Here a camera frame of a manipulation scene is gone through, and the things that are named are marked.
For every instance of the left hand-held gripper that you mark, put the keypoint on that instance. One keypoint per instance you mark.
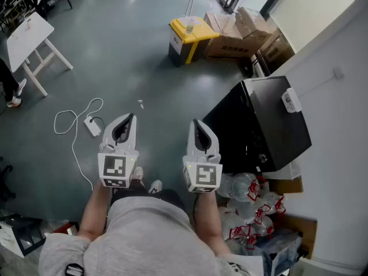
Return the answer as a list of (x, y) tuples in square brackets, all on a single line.
[(115, 167)]

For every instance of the small white floor scrap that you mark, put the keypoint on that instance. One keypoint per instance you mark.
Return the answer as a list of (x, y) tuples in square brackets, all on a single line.
[(141, 104)]

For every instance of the person's right forearm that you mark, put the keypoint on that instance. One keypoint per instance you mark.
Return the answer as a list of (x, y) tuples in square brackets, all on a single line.
[(210, 226)]

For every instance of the clear plastic cup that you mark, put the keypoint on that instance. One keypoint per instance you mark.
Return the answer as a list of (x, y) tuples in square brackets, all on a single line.
[(190, 28)]

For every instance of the clear bags with red ties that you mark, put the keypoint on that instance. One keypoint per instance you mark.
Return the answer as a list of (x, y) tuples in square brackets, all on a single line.
[(238, 185)]

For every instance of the white wooden table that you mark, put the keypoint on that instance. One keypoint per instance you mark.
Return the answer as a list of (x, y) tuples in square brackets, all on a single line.
[(26, 42)]

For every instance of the person's right white shoe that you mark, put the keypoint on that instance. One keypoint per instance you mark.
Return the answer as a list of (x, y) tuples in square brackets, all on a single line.
[(155, 186)]

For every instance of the person's black shorts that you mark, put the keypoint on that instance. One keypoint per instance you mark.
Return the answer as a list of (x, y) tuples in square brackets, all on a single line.
[(169, 195)]

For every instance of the person's white shoe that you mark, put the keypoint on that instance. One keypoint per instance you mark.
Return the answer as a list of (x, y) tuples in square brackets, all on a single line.
[(138, 172), (155, 186)]

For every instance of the white stool with black frame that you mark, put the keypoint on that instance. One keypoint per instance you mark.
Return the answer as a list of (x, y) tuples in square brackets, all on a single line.
[(11, 240)]

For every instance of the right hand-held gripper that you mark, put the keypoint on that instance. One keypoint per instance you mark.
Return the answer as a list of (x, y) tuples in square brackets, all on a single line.
[(205, 174)]

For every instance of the person's left forearm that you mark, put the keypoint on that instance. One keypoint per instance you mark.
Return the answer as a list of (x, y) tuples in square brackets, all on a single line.
[(92, 211)]

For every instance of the printed brown cardboard box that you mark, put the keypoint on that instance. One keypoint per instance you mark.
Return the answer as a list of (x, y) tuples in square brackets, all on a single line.
[(230, 49)]

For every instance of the person's grey t-shirt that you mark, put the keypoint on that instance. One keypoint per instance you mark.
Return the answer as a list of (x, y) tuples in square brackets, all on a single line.
[(149, 240)]

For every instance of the person's left white shoe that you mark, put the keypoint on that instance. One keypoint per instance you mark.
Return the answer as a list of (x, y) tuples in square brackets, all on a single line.
[(138, 172)]

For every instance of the plain brown cardboard box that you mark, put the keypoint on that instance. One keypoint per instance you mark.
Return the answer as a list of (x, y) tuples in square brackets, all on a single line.
[(254, 22)]

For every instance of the white lidded plastic box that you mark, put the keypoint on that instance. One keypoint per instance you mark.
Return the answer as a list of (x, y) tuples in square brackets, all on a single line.
[(291, 100)]

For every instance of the glass partition panel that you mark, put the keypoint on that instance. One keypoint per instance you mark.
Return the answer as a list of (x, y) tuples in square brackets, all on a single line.
[(279, 53)]

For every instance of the small black box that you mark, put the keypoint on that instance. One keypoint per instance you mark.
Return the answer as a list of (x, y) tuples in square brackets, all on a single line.
[(246, 68)]

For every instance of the black office chair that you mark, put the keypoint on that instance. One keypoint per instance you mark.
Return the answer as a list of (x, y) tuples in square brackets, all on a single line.
[(5, 183)]

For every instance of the black bin with yellow lid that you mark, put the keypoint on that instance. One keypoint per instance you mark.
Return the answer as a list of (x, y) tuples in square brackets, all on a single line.
[(184, 50)]

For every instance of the white power strip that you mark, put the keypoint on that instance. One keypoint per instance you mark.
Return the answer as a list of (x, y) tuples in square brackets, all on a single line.
[(92, 125)]

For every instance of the red-brown and white table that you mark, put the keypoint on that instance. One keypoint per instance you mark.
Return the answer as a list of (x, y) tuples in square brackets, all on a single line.
[(66, 229)]

